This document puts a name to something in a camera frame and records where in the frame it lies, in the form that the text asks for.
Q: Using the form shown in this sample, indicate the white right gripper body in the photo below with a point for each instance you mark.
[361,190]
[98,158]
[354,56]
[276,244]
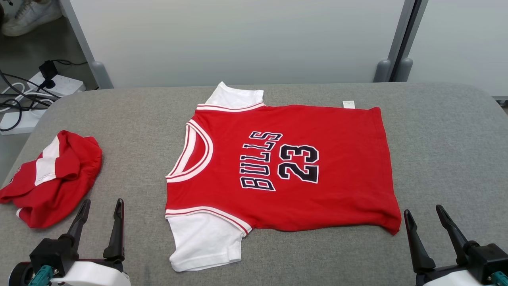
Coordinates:
[448,280]

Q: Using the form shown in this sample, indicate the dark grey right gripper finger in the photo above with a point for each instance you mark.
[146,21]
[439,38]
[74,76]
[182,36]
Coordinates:
[452,232]
[418,246]

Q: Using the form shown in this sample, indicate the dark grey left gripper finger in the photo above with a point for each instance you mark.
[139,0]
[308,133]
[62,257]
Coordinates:
[118,234]
[81,222]

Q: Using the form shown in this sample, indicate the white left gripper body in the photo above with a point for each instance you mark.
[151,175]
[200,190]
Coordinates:
[99,274]

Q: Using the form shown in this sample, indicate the red shorts white stripe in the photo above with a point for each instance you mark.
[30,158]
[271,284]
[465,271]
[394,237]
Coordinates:
[67,186]

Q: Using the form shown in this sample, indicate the red Bulls 23 jersey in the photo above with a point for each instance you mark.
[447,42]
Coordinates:
[337,167]

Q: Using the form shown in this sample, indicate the white power strip with sockets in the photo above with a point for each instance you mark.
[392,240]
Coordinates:
[65,85]

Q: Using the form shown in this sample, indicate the black power adapter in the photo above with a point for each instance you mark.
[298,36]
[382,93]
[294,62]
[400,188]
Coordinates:
[48,70]

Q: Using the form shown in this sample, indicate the narrow white partition panel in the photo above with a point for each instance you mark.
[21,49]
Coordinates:
[464,39]

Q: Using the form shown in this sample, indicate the pale sneaker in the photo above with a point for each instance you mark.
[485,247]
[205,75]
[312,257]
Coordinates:
[31,16]

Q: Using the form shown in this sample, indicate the wide white partition panel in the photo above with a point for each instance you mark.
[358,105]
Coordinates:
[238,39]

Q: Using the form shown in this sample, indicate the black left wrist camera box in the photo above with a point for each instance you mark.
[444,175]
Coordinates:
[49,254]

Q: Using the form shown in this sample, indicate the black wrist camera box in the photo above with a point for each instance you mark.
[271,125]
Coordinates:
[490,258]
[49,254]

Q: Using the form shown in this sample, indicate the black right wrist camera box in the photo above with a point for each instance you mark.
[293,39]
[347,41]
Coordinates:
[490,258]

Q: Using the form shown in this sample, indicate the single grey partition post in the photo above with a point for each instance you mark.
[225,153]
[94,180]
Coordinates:
[101,75]

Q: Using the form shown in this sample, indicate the dark grey paired partition post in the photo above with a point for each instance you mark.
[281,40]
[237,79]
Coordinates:
[404,69]

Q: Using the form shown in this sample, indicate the light grey paired partition post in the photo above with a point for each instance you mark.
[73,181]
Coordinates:
[383,71]

